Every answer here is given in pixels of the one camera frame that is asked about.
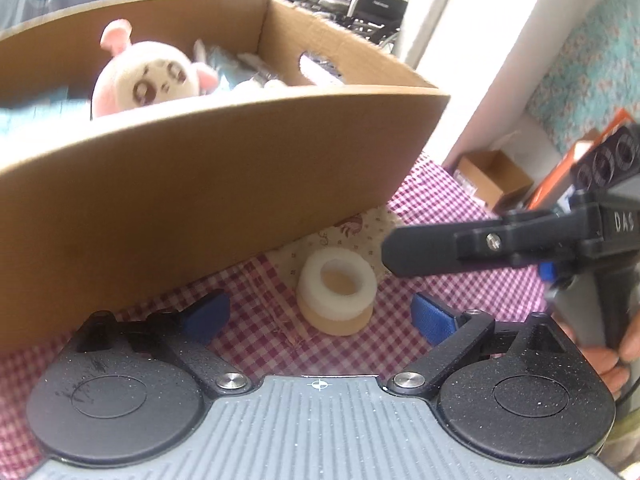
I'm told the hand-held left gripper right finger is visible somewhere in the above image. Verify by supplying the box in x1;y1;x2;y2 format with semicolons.
387;294;586;397

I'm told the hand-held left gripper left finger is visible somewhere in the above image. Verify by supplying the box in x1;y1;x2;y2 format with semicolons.
70;289;251;396

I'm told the beige foam ring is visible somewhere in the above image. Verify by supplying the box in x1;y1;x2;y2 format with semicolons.
297;270;375;337

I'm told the white foam ring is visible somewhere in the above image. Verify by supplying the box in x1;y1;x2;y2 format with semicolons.
296;249;377;320

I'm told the large cardboard box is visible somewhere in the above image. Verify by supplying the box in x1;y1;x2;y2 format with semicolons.
0;0;451;356

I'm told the pink white plush toy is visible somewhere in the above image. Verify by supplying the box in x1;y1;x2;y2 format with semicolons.
90;19;221;120

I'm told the teal quilted towel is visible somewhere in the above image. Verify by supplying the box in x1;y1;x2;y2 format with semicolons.
0;95;93;136

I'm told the person's right hand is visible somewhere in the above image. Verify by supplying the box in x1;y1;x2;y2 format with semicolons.
582;330;640;396

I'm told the purple checked tablecloth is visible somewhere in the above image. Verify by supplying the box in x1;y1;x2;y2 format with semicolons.
0;152;551;466

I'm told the cream floral cloth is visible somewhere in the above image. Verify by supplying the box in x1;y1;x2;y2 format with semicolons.
265;207;401;301

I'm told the orange black carton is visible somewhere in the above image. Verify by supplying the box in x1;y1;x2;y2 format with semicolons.
522;107;640;211

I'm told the small cardboard box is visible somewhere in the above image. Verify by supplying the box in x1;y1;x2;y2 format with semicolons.
457;151;535;212

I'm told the teal floral curtain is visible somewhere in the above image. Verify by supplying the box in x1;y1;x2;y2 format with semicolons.
527;0;640;156

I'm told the wheelchair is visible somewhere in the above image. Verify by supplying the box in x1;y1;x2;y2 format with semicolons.
285;0;413;56

